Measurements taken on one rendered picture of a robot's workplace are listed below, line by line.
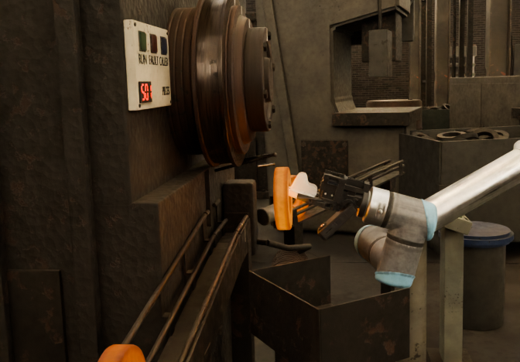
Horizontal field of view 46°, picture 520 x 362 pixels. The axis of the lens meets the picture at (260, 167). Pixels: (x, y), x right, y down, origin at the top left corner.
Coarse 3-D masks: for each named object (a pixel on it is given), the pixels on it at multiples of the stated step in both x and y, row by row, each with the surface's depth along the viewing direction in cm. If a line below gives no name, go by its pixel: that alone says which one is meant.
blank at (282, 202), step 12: (276, 168) 148; (288, 168) 148; (276, 180) 144; (288, 180) 146; (276, 192) 142; (288, 192) 145; (276, 204) 142; (288, 204) 143; (276, 216) 143; (288, 216) 143; (288, 228) 147
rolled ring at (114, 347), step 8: (120, 344) 87; (128, 344) 87; (104, 352) 83; (112, 352) 83; (120, 352) 83; (128, 352) 84; (136, 352) 88; (104, 360) 81; (112, 360) 81; (120, 360) 81; (128, 360) 84; (136, 360) 88; (144, 360) 91
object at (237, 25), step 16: (240, 16) 160; (240, 32) 153; (240, 48) 151; (224, 64) 147; (240, 64) 150; (240, 80) 150; (240, 96) 151; (240, 112) 153; (240, 128) 156; (240, 144) 159
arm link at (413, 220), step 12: (396, 204) 143; (408, 204) 143; (420, 204) 143; (432, 204) 144; (396, 216) 142; (408, 216) 142; (420, 216) 142; (432, 216) 142; (396, 228) 144; (408, 228) 142; (420, 228) 142; (432, 228) 142; (408, 240) 143; (420, 240) 143
